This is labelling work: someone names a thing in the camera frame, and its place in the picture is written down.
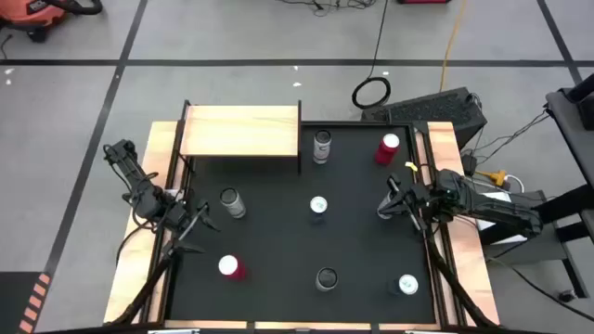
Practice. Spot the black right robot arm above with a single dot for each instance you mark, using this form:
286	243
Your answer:
501	213

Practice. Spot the small black caster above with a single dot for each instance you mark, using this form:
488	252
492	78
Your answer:
566	295

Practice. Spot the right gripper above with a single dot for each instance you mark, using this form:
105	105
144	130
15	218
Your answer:
427	201

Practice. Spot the wooden shelf with black frame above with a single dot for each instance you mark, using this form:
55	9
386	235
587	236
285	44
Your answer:
239	130

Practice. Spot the orange shop vacuum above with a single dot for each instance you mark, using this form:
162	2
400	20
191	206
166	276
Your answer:
37	16

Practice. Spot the small yellow tag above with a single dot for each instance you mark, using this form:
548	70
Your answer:
411	165

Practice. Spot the Celsius Peach Vibe can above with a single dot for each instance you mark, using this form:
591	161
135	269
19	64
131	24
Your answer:
321	148

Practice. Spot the black orange striped floor mat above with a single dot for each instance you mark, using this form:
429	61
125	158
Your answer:
9	301

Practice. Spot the black equipment stand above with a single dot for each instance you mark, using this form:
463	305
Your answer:
573	130

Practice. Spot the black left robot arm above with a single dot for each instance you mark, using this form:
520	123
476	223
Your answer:
139	190

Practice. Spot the red Coca-Cola can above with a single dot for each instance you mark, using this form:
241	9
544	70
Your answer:
229	265
386	150

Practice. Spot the black power adapter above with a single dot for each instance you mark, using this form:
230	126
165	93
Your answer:
469	163

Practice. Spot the Celsius Tropical Vibe can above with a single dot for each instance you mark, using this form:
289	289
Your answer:
233	204

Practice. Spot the blue silver Red Bull can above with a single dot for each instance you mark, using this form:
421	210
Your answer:
408	284
318	205

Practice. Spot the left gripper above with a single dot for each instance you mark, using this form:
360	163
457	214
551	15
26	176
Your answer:
174	213

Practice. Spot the white paper sheet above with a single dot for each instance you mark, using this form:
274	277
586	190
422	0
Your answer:
485	225

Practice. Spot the black computer tower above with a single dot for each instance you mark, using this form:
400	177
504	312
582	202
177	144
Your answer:
431	109

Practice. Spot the dark grey can, bottom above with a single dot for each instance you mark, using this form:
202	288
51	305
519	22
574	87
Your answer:
326	279

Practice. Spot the black aluminium table frame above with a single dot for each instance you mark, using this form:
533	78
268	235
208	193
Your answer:
141	291

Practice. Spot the yellow power plug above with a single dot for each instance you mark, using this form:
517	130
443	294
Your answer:
496	176

